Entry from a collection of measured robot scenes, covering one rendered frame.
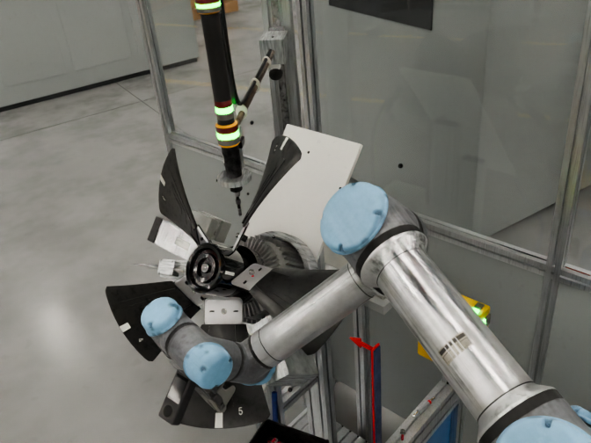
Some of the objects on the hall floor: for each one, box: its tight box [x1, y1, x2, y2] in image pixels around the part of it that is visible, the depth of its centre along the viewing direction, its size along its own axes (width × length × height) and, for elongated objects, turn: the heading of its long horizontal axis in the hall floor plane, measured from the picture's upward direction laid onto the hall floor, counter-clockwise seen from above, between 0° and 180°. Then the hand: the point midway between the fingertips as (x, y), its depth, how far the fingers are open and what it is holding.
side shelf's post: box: [353, 305, 373, 443], centre depth 222 cm, size 4×4×83 cm
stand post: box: [305, 247, 338, 443], centre depth 201 cm, size 4×9×115 cm, turn 56°
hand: (218, 410), depth 136 cm, fingers closed
